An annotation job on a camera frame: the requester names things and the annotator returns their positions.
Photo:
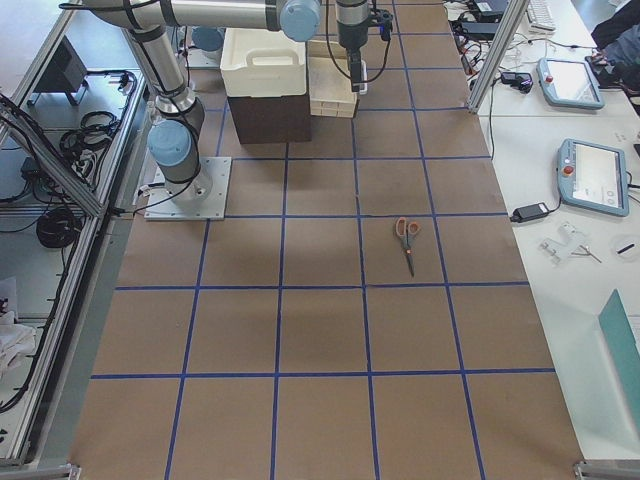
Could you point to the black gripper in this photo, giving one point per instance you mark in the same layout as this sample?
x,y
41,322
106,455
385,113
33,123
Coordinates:
x,y
349,29

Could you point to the wooden drawer with white handle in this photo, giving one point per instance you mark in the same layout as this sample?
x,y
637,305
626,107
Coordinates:
x,y
329,91

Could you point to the orange grey handled scissors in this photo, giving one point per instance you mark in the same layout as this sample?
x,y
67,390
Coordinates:
x,y
406,231

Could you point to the dark brown drawer cabinet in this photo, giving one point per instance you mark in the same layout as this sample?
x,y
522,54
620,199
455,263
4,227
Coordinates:
x,y
266,120

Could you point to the white plastic tray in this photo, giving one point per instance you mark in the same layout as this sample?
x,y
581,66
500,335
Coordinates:
x,y
259,63

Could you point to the white keyboard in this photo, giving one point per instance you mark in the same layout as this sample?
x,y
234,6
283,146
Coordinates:
x,y
539,17

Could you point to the far teach pendant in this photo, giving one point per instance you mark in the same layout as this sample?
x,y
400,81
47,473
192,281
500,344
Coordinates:
x,y
569,84

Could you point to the teach pendant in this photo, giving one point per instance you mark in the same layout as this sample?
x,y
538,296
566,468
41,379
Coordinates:
x,y
593,176
569,84

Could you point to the black power adapter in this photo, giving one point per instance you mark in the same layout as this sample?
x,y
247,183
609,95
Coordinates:
x,y
530,212

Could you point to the near teach pendant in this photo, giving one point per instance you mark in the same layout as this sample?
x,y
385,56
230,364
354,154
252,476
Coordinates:
x,y
593,176

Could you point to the black box on floor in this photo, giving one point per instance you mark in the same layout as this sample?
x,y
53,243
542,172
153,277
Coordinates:
x,y
65,73

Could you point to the teal board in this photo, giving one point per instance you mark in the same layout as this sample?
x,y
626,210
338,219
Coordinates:
x,y
619,337

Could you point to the aluminium frame post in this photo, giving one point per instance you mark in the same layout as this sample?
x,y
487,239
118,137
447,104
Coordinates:
x,y
502,39

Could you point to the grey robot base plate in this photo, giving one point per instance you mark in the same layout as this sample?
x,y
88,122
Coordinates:
x,y
205,198

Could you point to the aluminium frame rail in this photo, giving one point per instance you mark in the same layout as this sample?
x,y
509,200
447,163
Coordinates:
x,y
25,131

